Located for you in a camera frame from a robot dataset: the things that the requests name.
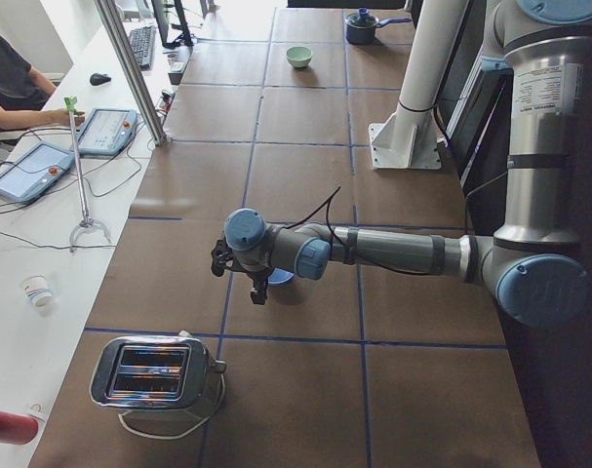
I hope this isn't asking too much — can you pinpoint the black monitor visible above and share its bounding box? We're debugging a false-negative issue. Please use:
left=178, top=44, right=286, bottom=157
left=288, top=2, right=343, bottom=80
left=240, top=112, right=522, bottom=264
left=151, top=0, right=194, bottom=50

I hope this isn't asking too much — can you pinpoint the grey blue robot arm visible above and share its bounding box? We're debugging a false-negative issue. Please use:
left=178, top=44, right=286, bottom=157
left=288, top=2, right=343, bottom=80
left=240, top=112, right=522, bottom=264
left=212, top=1, right=592, bottom=327

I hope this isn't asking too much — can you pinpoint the white pedestal column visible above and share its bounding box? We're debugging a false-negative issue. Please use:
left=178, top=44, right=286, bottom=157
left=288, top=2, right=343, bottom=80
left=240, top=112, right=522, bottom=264
left=396, top=0, right=474, bottom=114

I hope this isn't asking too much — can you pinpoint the teach pendant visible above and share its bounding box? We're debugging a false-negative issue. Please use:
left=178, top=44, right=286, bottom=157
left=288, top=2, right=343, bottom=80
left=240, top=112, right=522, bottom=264
left=0, top=141, right=74, bottom=204
left=77, top=108, right=138, bottom=159

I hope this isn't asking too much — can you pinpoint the metal grabber reacher tool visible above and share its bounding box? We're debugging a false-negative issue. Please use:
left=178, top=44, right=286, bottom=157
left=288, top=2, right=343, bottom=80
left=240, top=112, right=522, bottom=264
left=63, top=97, right=111, bottom=253

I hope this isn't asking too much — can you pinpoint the blue bowl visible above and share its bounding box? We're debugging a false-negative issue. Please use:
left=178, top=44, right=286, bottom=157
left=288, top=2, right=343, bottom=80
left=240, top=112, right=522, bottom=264
left=267, top=268, right=295, bottom=286

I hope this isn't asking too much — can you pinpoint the far teach pendant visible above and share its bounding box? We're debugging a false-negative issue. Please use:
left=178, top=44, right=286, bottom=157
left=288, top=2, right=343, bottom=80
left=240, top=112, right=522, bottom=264
left=77, top=108, right=138, bottom=159

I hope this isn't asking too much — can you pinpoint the seated person black shirt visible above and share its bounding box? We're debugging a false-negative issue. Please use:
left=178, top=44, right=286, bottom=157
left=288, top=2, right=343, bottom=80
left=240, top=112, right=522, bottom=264
left=0, top=35, right=72, bottom=132

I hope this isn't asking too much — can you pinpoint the paper cup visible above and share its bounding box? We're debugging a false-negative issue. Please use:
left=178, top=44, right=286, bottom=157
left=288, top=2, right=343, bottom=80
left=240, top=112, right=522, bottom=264
left=20, top=275, right=53, bottom=307

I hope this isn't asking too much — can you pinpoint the aluminium frame post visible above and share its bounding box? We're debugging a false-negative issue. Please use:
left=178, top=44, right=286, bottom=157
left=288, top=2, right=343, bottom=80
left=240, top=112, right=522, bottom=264
left=95, top=0, right=168, bottom=147

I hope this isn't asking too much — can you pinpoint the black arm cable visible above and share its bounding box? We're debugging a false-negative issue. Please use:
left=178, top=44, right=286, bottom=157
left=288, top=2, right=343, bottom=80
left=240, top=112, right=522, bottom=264
left=280, top=184, right=511, bottom=277

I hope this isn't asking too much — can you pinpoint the near teach pendant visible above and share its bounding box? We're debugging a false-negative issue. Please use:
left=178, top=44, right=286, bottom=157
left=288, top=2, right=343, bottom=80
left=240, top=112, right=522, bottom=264
left=0, top=141, right=74, bottom=204

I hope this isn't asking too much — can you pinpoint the black keyboard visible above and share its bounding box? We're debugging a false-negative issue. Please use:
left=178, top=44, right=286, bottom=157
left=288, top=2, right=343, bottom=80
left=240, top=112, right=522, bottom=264
left=128, top=26, right=156, bottom=70

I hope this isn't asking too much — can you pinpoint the blue saucepan with lid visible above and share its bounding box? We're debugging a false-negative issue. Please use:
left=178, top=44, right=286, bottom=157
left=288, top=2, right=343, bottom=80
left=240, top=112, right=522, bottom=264
left=344, top=8, right=412, bottom=45

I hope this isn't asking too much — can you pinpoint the red cylinder bottle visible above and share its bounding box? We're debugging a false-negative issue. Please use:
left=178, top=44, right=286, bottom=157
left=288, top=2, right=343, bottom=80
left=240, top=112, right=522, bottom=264
left=0, top=411, right=39, bottom=445

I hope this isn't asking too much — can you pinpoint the black computer mouse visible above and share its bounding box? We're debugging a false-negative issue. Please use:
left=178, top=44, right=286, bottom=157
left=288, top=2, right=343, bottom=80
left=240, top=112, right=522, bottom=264
left=89, top=73, right=111, bottom=86

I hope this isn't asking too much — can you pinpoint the chrome toaster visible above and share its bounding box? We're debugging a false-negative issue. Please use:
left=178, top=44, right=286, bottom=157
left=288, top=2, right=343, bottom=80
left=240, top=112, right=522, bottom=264
left=90, top=331, right=226, bottom=421

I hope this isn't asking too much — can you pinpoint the white toaster cord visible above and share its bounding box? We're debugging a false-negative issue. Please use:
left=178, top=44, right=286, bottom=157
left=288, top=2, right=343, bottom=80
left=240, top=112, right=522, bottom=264
left=117, top=374, right=227, bottom=439

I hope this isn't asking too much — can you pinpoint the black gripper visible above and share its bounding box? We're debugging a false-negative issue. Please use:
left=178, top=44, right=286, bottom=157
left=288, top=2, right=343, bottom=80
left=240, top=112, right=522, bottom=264
left=247, top=268, right=272, bottom=305

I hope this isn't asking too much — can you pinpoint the green bowl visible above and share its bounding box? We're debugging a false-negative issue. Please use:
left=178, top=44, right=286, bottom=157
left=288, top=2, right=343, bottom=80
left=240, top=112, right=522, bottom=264
left=286, top=46, right=313, bottom=69

